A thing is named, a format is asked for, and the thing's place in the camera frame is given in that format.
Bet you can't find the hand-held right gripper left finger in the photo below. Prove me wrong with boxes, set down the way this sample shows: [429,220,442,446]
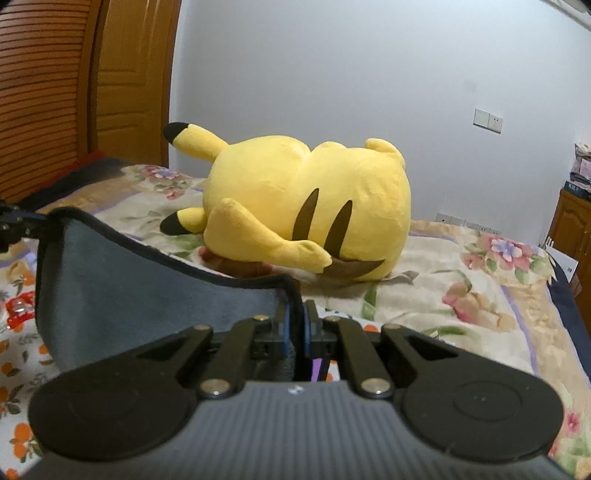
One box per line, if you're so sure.
[136,299,293,400]

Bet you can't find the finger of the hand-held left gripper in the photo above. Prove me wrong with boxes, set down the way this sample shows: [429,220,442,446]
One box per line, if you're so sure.
[0,199,49,254]

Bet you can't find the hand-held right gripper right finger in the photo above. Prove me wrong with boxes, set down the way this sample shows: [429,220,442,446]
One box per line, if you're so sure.
[304,299,459,398]

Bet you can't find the grey-blue towel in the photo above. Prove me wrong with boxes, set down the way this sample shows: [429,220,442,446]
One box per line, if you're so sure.
[34,207,304,376]

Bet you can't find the reddish brown plush toy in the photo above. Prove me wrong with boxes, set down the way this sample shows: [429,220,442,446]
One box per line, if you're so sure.
[199,246,280,279]

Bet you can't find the yellow plush toy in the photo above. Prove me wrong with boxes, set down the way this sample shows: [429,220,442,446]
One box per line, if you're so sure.
[160,121,413,282]

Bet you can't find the slatted wooden headboard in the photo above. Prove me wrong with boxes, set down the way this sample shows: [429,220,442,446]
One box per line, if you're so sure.
[0,0,103,205]

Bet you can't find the floral bed sheet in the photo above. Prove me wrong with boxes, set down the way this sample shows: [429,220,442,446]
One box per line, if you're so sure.
[0,164,591,480]

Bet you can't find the wooden door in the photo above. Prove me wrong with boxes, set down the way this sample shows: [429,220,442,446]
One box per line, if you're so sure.
[91,0,184,168]

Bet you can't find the white box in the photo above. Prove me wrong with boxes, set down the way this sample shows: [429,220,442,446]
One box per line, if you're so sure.
[544,237,581,283]

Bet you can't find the dark blue mattress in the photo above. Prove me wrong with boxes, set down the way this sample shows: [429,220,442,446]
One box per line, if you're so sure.
[546,276,591,386]

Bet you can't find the wooden cabinet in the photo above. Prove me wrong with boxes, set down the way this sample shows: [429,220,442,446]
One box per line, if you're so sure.
[546,188,591,296]

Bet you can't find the stack of books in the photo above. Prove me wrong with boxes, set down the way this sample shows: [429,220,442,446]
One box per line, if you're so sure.
[562,142,591,202]

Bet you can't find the white wall socket strip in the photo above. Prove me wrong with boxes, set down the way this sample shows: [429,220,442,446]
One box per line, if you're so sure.
[435,212,505,234]

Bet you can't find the white wall switch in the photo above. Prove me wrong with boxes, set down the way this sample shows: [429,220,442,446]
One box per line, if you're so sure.
[473,108,504,136]

